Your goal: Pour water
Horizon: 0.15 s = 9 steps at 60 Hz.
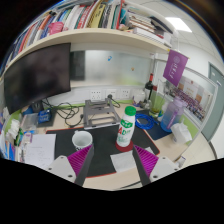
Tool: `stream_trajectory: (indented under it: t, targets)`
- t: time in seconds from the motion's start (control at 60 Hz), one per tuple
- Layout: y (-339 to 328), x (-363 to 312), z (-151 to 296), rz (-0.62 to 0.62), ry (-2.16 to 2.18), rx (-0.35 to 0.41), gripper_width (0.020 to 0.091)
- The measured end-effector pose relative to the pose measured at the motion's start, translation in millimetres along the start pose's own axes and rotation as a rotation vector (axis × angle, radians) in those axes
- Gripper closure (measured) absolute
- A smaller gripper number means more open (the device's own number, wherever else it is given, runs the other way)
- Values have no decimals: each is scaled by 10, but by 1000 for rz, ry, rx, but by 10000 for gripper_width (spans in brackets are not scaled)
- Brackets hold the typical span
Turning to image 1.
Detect black-white checkered mug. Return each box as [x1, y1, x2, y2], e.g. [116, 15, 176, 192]
[71, 130, 94, 152]

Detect written white paper sheet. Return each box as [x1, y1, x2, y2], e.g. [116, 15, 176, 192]
[23, 133, 58, 170]

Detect coiled blue cable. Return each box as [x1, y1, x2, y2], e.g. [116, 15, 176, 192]
[134, 113, 159, 131]

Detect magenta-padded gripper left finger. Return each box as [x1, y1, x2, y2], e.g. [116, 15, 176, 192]
[46, 144, 95, 187]

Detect translucent purple water bottle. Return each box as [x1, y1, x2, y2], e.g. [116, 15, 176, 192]
[160, 97, 188, 133]

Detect white round jar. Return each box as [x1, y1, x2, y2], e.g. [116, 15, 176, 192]
[132, 90, 147, 105]

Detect white green-capped drink bottle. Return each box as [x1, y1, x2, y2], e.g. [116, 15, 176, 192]
[116, 105, 137, 148]

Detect black cable bundle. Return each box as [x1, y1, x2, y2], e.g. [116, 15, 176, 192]
[41, 98, 86, 128]

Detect grey metal laptop stand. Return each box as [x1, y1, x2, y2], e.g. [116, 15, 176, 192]
[82, 98, 122, 130]

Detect black computer monitor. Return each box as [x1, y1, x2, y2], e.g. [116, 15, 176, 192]
[3, 42, 72, 115]

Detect glass vase with green water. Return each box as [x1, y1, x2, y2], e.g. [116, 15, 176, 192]
[148, 89, 166, 118]

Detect grey door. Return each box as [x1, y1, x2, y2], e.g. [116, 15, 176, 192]
[201, 62, 224, 143]

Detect flat round red coaster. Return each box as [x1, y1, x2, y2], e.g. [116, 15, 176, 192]
[115, 139, 134, 153]

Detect black red-edged desk mat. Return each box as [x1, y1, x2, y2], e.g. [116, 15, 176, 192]
[45, 123, 161, 179]

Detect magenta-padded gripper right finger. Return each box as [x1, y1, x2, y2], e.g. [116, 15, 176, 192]
[132, 144, 181, 187]

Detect white tissue pack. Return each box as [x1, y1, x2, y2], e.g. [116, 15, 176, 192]
[170, 122, 193, 145]

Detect ceiling light panels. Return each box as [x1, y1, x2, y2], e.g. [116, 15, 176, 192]
[164, 16, 193, 33]

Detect dark blue pad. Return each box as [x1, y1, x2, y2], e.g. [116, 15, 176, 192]
[144, 121, 173, 141]

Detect white shelf with books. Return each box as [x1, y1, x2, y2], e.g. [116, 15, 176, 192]
[0, 0, 174, 73]

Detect small blue box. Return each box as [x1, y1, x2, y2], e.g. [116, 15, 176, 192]
[37, 109, 53, 125]

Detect dark wine bottle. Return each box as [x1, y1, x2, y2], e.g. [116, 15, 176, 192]
[144, 73, 154, 101]

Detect group photo poster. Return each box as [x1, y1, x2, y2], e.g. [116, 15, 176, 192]
[166, 76, 211, 123]

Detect white wall socket row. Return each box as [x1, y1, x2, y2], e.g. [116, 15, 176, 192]
[89, 88, 132, 102]

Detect purple hanging banner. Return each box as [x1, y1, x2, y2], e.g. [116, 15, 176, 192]
[162, 49, 189, 88]

